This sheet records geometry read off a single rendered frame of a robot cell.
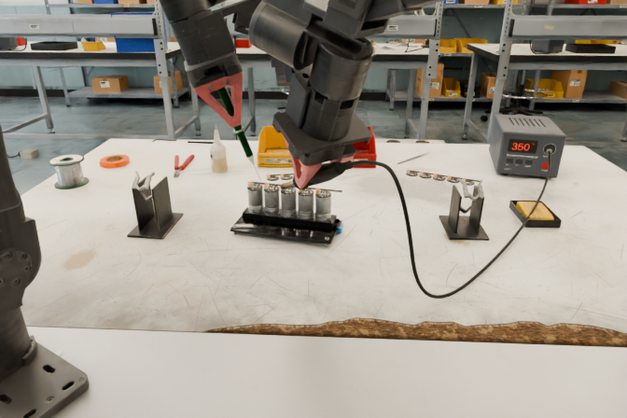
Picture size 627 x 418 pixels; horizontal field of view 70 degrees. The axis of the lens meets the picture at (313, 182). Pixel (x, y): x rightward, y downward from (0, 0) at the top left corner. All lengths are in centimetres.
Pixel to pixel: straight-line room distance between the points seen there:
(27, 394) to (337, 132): 39
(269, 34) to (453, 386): 39
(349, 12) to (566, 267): 47
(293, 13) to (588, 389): 46
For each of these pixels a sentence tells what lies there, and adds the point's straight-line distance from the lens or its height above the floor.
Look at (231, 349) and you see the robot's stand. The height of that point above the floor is 75.
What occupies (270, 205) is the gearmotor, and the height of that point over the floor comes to 79.
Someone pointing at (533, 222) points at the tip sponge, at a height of 76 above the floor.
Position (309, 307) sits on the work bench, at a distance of 55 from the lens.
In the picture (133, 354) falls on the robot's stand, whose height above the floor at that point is 75.
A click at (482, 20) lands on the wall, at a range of 526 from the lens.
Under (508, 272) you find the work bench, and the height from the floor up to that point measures 75.
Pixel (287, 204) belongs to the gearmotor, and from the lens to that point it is 70.
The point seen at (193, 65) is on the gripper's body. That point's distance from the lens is 61.
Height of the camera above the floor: 109
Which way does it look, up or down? 23 degrees down
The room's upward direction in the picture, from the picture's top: straight up
